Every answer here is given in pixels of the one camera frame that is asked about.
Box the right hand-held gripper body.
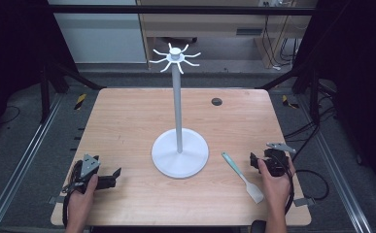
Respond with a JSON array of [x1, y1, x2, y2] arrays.
[[258, 142, 297, 179]]

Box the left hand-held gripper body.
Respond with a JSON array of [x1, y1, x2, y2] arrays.
[[62, 153, 112, 195]]

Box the teal handled white spatula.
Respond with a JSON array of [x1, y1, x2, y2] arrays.
[[221, 151, 265, 205]]

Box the white hook stand rack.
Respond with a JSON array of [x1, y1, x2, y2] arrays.
[[149, 42, 210, 180]]

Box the person's right hand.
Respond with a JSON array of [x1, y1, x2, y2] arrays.
[[256, 158, 296, 216]]

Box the person's left hand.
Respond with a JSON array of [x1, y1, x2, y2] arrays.
[[67, 174, 99, 223]]

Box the black chair part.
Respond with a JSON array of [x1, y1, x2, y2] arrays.
[[249, 219, 268, 233]]

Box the yellow black striped marker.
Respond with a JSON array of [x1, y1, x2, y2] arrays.
[[281, 94, 300, 110], [74, 93, 87, 111]]

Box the black curtain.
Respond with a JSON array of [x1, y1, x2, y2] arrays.
[[291, 0, 376, 198], [0, 0, 80, 144]]

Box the white cabinet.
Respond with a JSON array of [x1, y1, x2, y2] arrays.
[[47, 0, 148, 64]]

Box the white power strip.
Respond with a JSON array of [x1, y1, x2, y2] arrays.
[[257, 0, 294, 8]]

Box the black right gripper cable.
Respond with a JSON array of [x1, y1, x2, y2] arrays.
[[282, 154, 330, 216]]

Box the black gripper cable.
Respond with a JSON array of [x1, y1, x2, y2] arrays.
[[282, 154, 330, 216], [61, 159, 84, 228]]

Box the black floor cables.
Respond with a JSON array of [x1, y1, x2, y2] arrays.
[[283, 79, 339, 161]]

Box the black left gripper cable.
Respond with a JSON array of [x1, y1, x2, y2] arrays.
[[61, 159, 84, 228]]

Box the aluminium floor rail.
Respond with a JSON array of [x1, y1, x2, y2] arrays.
[[296, 95, 375, 233], [0, 92, 64, 233]]

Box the black metal stand frame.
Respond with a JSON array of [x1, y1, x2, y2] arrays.
[[39, 59, 107, 124], [258, 62, 323, 125]]

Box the thin black floor cable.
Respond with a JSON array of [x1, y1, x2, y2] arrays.
[[0, 104, 21, 126]]

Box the hanging black cables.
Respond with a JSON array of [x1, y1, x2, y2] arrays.
[[260, 14, 304, 70]]

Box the black horizontal frame bar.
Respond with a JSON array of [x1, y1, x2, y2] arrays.
[[46, 4, 317, 17]]

